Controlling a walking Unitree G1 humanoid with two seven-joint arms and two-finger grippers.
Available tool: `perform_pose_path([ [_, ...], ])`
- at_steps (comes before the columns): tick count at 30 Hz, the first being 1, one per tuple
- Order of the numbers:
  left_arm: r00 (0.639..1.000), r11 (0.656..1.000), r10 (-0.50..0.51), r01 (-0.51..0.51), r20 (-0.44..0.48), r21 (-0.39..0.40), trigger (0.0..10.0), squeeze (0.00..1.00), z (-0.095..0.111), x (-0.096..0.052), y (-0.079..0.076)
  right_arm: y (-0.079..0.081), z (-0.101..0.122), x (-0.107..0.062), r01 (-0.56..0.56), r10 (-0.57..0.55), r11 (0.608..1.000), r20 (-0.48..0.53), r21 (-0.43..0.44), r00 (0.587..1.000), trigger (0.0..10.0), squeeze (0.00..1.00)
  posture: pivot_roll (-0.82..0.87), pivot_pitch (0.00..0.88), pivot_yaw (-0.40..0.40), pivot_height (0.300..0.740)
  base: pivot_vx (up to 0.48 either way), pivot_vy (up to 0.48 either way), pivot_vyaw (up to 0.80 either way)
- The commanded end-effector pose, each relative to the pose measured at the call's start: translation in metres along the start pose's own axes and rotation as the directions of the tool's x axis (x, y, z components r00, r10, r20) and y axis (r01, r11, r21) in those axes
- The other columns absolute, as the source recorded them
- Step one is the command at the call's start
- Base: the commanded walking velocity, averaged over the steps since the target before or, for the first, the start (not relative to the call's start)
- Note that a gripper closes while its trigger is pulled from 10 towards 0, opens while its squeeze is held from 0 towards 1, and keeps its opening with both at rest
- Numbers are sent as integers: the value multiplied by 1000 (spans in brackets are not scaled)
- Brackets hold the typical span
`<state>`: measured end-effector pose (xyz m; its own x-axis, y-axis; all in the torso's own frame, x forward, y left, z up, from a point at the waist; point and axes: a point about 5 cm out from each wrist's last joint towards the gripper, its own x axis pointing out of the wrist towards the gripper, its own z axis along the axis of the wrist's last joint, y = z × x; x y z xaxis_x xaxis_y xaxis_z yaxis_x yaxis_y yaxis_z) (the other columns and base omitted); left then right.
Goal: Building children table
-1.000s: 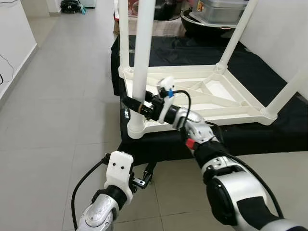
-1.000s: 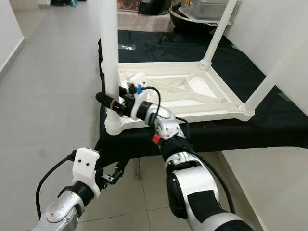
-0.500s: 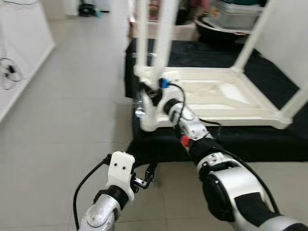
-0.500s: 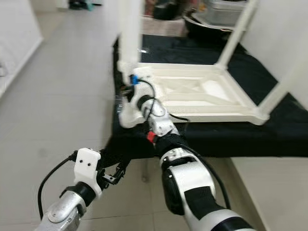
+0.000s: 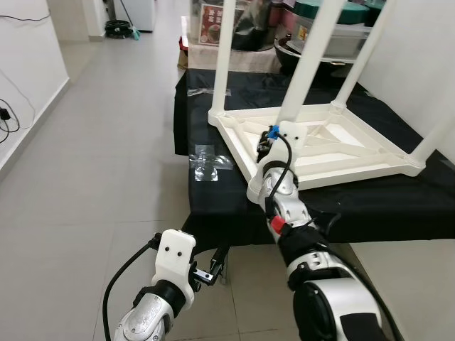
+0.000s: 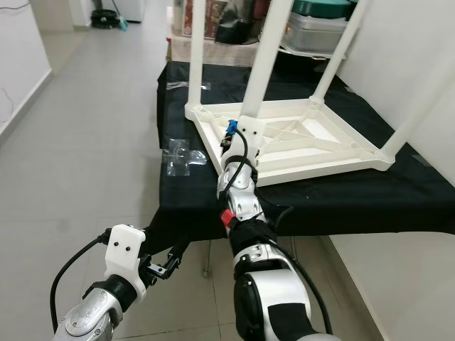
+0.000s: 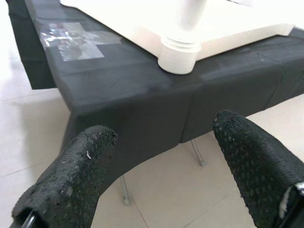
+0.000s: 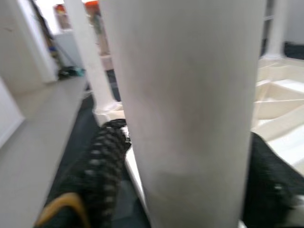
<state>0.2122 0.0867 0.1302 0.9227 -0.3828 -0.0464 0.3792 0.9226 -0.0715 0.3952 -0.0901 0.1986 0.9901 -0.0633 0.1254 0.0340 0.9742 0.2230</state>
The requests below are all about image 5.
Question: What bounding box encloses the white appliance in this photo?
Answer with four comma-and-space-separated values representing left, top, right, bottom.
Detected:
132, 0, 157, 33

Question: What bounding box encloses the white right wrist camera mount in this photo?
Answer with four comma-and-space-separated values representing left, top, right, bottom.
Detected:
259, 122, 308, 171

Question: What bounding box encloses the beige covered bench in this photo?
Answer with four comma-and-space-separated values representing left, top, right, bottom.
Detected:
181, 46, 285, 75

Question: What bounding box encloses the black wok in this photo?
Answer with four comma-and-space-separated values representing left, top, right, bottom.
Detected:
274, 39, 356, 79

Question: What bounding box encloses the black wall cable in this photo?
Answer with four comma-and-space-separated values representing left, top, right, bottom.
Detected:
0, 92, 36, 137

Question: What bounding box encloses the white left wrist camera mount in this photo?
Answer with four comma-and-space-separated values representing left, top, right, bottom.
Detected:
155, 229, 198, 299

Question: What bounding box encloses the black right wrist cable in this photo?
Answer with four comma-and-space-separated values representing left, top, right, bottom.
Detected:
264, 126, 296, 214

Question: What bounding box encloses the white plastic table top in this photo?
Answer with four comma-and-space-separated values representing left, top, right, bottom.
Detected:
208, 102, 427, 203

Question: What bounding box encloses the black object on floor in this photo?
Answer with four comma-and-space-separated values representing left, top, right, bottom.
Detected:
105, 20, 136, 40

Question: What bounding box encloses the dark green plastic container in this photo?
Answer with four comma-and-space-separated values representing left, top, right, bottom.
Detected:
295, 0, 370, 22

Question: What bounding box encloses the clear plastic storage box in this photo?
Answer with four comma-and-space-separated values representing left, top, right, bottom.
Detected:
288, 18, 374, 61

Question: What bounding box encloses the black bag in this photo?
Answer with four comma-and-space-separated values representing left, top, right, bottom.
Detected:
235, 0, 285, 52

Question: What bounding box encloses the red printed carton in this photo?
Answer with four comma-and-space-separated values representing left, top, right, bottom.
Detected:
199, 0, 239, 47

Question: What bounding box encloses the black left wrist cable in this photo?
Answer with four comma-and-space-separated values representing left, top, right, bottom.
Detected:
102, 238, 161, 341

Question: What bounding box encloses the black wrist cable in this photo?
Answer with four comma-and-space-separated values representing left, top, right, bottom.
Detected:
102, 238, 161, 341
264, 126, 296, 214

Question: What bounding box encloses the black tablecloth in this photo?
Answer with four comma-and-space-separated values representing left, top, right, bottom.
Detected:
173, 67, 455, 249

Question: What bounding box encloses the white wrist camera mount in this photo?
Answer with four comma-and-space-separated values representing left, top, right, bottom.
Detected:
155, 229, 198, 299
259, 122, 308, 171

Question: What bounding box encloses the white plastic table leg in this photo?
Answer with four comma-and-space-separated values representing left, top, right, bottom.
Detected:
411, 89, 455, 171
331, 0, 397, 111
211, 0, 239, 121
279, 0, 347, 132

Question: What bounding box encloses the clear tape patch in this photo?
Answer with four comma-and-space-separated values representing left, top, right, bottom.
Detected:
186, 144, 234, 182

